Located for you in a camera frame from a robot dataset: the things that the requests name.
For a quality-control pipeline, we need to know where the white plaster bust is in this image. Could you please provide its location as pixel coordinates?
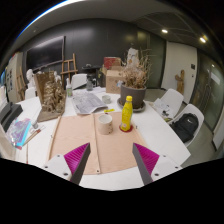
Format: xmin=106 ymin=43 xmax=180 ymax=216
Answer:
xmin=25 ymin=68 xmax=36 ymax=88

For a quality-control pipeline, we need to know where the yellow drink bottle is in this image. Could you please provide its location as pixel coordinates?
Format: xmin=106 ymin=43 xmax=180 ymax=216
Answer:
xmin=119 ymin=95 xmax=134 ymax=133

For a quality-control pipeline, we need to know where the white plaster statue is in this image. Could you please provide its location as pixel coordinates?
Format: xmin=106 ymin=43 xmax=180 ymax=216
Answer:
xmin=126 ymin=47 xmax=141 ymax=66

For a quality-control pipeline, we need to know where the black wall screen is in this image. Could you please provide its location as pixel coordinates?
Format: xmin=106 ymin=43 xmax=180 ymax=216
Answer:
xmin=25 ymin=35 xmax=66 ymax=71

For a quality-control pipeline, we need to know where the thin wooden stick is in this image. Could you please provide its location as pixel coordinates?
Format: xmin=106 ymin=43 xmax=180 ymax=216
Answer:
xmin=25 ymin=143 xmax=30 ymax=164

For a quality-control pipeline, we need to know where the glass jar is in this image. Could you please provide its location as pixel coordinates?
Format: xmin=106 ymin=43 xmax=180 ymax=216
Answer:
xmin=85 ymin=77 xmax=94 ymax=92

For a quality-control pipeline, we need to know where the white fabric bag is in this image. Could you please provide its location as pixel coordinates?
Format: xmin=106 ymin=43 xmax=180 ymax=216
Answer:
xmin=0 ymin=124 xmax=16 ymax=159

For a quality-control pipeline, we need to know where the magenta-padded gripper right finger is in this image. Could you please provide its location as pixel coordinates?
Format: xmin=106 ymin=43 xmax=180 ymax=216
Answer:
xmin=132 ymin=142 xmax=183 ymax=185

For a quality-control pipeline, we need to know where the beige ceramic mug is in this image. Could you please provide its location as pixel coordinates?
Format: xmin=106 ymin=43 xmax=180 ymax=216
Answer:
xmin=97 ymin=113 xmax=114 ymax=136

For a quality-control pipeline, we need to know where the black side table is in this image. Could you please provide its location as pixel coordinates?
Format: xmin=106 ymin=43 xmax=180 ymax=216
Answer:
xmin=81 ymin=63 xmax=102 ymax=81

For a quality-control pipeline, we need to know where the white paper pile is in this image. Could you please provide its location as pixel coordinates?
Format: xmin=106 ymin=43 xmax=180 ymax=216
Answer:
xmin=152 ymin=98 xmax=174 ymax=121

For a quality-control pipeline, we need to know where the small white bowl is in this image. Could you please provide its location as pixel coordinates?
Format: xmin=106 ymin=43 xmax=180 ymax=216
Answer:
xmin=101 ymin=94 xmax=112 ymax=104

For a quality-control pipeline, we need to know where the grey plant saucer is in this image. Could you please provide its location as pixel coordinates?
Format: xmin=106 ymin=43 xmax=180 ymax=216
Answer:
xmin=116 ymin=97 xmax=147 ymax=113

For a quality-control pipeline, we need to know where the colourful printed sheet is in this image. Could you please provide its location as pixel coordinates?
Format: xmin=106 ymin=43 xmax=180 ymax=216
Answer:
xmin=5 ymin=117 xmax=33 ymax=149

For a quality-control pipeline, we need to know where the white cabinet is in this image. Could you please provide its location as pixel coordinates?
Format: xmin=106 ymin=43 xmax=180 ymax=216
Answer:
xmin=5 ymin=51 xmax=25 ymax=103

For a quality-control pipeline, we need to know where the wooden figure statue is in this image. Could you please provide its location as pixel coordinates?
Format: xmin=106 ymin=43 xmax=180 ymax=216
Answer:
xmin=174 ymin=69 xmax=186 ymax=95

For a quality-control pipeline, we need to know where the white chair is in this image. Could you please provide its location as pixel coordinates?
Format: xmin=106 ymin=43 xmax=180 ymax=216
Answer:
xmin=24 ymin=86 xmax=37 ymax=100
xmin=70 ymin=73 xmax=88 ymax=90
xmin=159 ymin=88 xmax=185 ymax=118
xmin=169 ymin=103 xmax=205 ymax=148

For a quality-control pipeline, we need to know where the red box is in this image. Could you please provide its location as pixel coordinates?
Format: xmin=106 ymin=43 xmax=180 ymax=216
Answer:
xmin=103 ymin=56 xmax=123 ymax=70

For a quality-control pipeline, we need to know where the wooden easel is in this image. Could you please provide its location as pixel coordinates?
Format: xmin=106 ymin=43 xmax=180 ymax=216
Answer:
xmin=59 ymin=53 xmax=79 ymax=84

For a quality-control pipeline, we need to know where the green white spray bottle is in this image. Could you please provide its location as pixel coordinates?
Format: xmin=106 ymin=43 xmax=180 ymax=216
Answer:
xmin=65 ymin=78 xmax=74 ymax=98

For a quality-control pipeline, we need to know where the dry plant in grey pot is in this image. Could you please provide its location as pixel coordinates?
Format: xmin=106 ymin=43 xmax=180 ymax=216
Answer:
xmin=119 ymin=49 xmax=153 ymax=110

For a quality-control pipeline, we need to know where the black flat box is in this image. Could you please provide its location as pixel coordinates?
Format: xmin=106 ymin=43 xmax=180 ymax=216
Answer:
xmin=0 ymin=101 xmax=14 ymax=124
xmin=1 ymin=103 xmax=24 ymax=133

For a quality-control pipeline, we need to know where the black backpack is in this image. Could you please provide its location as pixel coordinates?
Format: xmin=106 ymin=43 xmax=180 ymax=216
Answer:
xmin=170 ymin=112 xmax=200 ymax=144

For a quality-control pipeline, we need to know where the wooden-handled paintbrush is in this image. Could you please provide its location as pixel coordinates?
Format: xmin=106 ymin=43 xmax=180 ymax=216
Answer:
xmin=21 ymin=125 xmax=46 ymax=147

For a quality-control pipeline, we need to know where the cardboard box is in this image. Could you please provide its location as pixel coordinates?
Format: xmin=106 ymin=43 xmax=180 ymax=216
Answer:
xmin=104 ymin=69 xmax=126 ymax=95

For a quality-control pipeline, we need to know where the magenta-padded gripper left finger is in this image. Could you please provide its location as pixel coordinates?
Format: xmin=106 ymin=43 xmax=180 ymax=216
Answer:
xmin=41 ymin=142 xmax=92 ymax=185

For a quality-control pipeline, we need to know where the brown carved sculpture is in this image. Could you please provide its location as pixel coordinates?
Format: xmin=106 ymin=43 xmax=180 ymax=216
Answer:
xmin=33 ymin=70 xmax=68 ymax=123

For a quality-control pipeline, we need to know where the long ceiling light panel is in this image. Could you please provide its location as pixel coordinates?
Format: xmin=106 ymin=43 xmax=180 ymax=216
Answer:
xmin=16 ymin=0 xmax=81 ymax=38

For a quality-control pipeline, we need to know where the newspaper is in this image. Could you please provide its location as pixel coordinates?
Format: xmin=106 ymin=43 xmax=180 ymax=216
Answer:
xmin=70 ymin=90 xmax=108 ymax=115

